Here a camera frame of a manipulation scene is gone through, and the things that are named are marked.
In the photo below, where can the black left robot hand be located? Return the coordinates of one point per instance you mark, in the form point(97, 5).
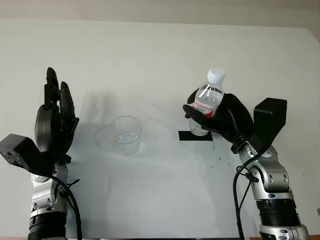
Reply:
point(45, 127)

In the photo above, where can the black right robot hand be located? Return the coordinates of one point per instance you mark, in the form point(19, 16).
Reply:
point(235, 117)

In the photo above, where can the clear plastic water bottle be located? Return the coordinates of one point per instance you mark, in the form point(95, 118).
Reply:
point(210, 97)

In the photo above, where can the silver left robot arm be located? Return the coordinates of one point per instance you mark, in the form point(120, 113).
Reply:
point(43, 195)

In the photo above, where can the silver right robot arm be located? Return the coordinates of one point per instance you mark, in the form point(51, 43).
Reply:
point(272, 180)

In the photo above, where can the clear plastic cup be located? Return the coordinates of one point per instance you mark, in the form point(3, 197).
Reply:
point(127, 145)

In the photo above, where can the black tape strip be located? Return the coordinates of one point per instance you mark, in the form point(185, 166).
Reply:
point(185, 137)

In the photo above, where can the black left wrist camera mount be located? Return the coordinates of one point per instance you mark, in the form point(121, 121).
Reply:
point(20, 150)

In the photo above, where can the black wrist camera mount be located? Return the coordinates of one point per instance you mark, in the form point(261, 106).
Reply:
point(268, 117)
point(20, 150)

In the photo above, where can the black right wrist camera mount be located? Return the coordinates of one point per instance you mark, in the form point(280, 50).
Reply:
point(268, 117)

